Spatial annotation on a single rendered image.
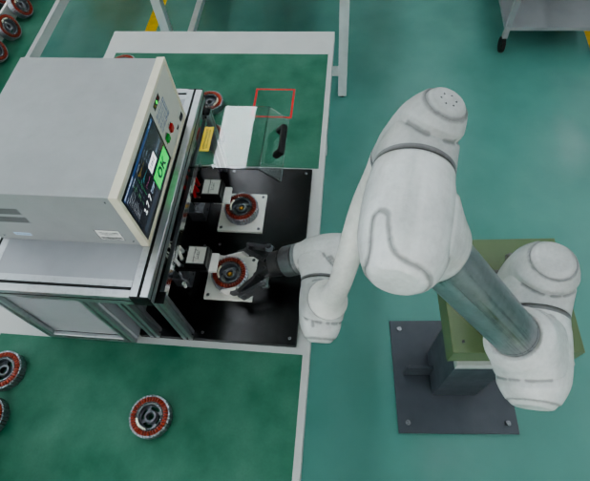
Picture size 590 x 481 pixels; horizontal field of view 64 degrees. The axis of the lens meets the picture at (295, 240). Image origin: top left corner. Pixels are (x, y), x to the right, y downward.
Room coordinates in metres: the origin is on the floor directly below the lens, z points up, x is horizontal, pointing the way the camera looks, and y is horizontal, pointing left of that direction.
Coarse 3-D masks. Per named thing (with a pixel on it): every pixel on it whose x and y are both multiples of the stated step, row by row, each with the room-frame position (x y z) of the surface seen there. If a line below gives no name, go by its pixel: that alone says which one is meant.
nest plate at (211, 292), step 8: (224, 256) 0.74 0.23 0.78; (248, 264) 0.70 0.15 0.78; (256, 264) 0.69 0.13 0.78; (208, 272) 0.69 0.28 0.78; (248, 272) 0.67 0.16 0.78; (208, 280) 0.66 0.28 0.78; (224, 280) 0.65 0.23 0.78; (208, 288) 0.63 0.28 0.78; (216, 288) 0.63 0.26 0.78; (208, 296) 0.61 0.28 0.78; (216, 296) 0.60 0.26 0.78; (224, 296) 0.60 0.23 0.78; (232, 296) 0.60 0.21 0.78
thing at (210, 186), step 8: (208, 184) 0.92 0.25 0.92; (216, 184) 0.92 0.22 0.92; (224, 184) 0.94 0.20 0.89; (200, 192) 0.90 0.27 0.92; (208, 192) 0.89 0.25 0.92; (216, 192) 0.89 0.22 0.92; (224, 192) 0.92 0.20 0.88; (192, 200) 0.89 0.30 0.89; (200, 200) 0.89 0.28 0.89; (208, 200) 0.88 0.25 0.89; (216, 200) 0.88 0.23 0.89; (224, 200) 0.88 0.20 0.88
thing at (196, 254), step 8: (168, 248) 0.72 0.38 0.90; (184, 248) 0.72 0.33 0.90; (192, 248) 0.70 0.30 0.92; (200, 248) 0.70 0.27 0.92; (208, 248) 0.69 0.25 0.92; (184, 256) 0.69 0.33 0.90; (192, 256) 0.67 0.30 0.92; (200, 256) 0.67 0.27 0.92; (208, 256) 0.68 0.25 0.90; (216, 256) 0.69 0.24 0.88; (176, 264) 0.67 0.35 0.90; (184, 264) 0.65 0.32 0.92; (192, 264) 0.65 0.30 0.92; (200, 264) 0.64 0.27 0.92; (208, 264) 0.66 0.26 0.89; (216, 264) 0.66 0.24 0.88; (216, 272) 0.64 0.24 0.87
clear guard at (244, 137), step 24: (216, 120) 1.05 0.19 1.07; (240, 120) 1.03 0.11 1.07; (264, 120) 1.02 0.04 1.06; (288, 120) 1.06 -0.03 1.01; (216, 144) 0.95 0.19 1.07; (240, 144) 0.94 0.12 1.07; (264, 144) 0.93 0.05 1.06; (216, 168) 0.87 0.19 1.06; (240, 168) 0.85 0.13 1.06; (264, 168) 0.85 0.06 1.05
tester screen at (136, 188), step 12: (156, 132) 0.85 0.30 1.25; (144, 144) 0.78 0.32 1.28; (144, 156) 0.76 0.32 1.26; (168, 156) 0.86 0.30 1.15; (144, 168) 0.74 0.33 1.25; (156, 168) 0.78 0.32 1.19; (132, 180) 0.68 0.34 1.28; (144, 180) 0.72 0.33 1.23; (132, 192) 0.66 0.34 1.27; (144, 192) 0.70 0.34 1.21; (132, 204) 0.64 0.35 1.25; (144, 204) 0.67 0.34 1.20; (156, 204) 0.71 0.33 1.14; (144, 216) 0.65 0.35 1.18; (144, 228) 0.63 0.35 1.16
